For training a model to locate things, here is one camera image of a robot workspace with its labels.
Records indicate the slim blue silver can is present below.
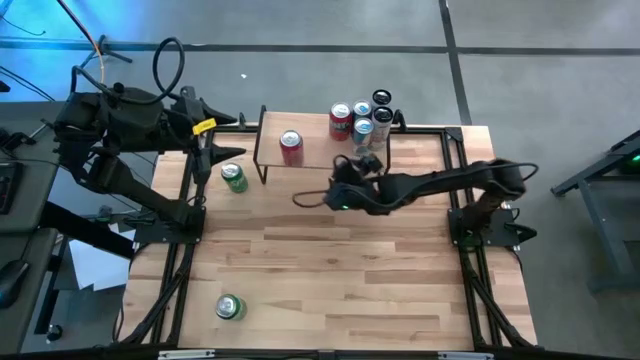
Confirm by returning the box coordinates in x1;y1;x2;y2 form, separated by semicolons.
352;99;374;121
351;117;375;156

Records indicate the black keyboard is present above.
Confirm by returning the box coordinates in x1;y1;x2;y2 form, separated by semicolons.
0;161;22;215

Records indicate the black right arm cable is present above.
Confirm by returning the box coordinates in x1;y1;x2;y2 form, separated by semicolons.
291;188;332;209

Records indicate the black computer mouse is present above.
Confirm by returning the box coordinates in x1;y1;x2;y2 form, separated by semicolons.
0;259;30;309

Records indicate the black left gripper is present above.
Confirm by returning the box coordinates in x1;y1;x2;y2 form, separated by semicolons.
162;87;247;184

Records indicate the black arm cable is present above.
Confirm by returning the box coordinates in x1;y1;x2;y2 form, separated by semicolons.
69;36;187;106
291;188;332;209

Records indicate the black metal strut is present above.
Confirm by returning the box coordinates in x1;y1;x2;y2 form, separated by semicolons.
39;199;137;260

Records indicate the silver metal bracket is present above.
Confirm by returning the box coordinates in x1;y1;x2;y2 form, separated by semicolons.
157;349;216;360
437;351;495;360

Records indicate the dark grey desk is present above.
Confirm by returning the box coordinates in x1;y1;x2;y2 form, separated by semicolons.
0;227;60;355
0;99;80;236

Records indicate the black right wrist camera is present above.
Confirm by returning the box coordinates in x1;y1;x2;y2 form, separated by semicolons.
323;182;352;212

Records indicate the red soda can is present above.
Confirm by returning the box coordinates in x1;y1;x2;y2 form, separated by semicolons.
328;101;354;142
278;129;305;168

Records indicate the black floor cable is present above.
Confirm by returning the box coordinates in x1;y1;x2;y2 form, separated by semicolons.
0;64;56;104

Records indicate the black tripod stand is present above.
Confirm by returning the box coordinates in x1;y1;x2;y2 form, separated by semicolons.
54;0;134;69

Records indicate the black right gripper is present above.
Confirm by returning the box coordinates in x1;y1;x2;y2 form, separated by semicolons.
332;153;386;194

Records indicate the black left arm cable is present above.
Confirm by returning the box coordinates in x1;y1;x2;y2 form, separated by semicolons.
69;36;187;106

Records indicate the dark grey cart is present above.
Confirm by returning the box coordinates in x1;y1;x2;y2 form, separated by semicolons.
549;128;640;291

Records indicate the black aluminium table frame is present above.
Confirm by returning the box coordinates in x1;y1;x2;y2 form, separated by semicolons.
112;122;539;351

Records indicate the yellow gripper tag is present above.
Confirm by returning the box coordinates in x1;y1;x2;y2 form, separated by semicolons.
192;117;218;136

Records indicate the wooden shelf black metal frame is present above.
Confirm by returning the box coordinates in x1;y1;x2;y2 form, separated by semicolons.
252;104;396;185

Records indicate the green soda can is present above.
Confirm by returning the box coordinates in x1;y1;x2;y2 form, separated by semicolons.
214;294;249;323
221;162;250;195

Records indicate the black desk clamp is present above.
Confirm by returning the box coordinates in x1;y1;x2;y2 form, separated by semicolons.
0;127;37;151

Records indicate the white paper sheet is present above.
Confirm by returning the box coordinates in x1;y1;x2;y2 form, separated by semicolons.
67;237;136;292

